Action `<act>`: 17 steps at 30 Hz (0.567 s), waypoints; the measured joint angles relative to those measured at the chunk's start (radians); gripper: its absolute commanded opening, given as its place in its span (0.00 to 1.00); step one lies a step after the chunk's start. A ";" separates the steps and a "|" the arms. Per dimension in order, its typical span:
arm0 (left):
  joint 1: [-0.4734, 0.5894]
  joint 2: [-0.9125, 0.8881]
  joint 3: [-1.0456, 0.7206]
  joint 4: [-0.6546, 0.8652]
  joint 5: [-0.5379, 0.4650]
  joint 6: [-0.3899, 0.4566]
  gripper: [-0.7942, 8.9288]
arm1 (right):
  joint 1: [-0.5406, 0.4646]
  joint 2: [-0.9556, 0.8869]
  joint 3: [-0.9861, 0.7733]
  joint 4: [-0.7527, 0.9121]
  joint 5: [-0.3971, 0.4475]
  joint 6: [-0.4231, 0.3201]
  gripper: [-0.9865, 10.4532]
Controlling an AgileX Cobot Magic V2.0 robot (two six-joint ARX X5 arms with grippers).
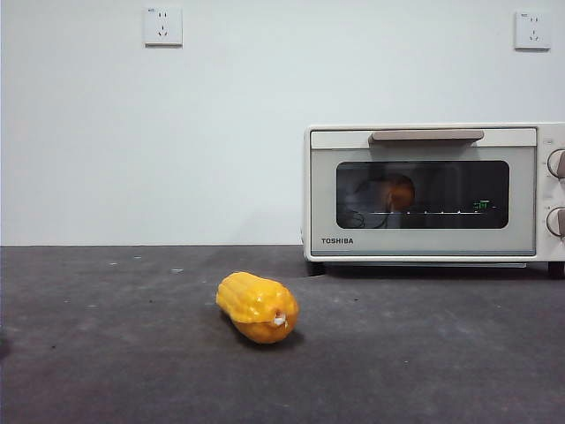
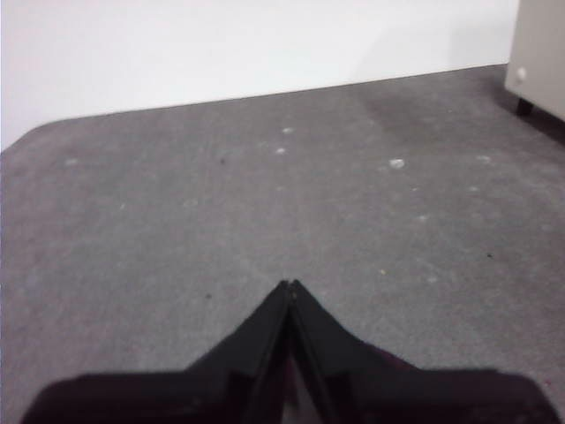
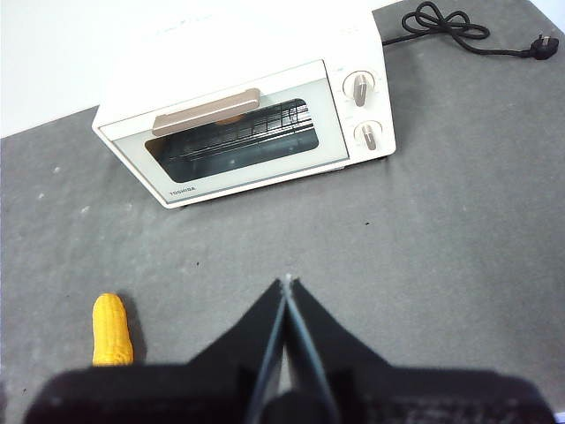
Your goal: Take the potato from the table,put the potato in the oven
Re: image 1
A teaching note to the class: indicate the brown potato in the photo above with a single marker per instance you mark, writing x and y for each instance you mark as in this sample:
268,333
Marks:
401,190

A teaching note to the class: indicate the cream toaster oven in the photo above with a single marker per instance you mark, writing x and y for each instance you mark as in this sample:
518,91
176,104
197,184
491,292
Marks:
549,194

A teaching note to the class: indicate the round oven knob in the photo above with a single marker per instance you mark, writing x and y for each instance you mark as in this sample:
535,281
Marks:
557,163
556,221

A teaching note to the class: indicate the yellow corn cob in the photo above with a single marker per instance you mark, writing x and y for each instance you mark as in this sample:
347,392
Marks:
256,305

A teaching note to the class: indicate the white wall socket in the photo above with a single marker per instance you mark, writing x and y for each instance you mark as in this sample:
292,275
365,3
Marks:
163,25
532,30

